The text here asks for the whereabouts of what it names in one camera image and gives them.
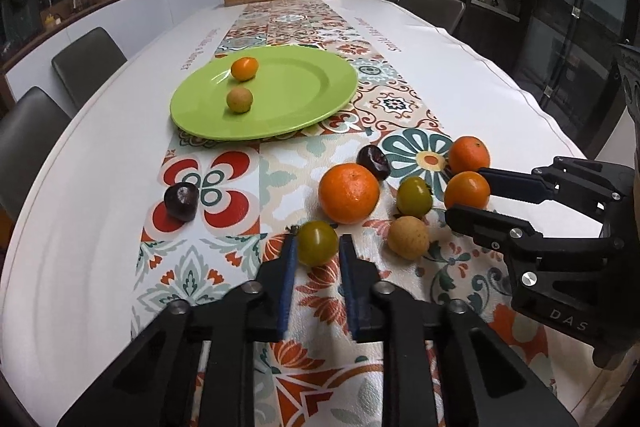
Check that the white sideboard counter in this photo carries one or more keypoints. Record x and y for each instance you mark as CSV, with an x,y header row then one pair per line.
x,y
150,12

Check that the grey dining chair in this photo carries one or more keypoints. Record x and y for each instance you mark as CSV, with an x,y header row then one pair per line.
x,y
25,147
432,7
87,62

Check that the large orange mandarin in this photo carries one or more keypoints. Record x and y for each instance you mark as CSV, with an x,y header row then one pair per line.
x,y
349,193

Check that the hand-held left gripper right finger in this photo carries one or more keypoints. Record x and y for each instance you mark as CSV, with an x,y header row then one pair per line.
x,y
350,289

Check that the small orange mandarin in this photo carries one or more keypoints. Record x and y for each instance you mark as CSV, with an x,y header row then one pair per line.
x,y
244,69

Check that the green tomato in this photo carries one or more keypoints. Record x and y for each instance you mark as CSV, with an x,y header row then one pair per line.
x,y
317,243
414,196

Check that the dark purple plum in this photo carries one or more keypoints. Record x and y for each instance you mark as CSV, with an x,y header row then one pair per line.
x,y
181,202
373,162

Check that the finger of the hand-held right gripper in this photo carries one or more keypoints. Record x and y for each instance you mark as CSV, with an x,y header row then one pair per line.
x,y
480,222
510,184

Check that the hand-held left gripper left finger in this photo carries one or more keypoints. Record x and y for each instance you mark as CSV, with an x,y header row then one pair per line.
x,y
288,279

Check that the green plate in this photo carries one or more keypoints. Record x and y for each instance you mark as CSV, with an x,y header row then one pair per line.
x,y
300,92

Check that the white patterned tablecloth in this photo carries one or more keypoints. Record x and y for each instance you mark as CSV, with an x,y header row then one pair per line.
x,y
100,257

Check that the tan longan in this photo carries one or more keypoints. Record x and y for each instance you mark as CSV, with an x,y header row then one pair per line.
x,y
408,238
239,100

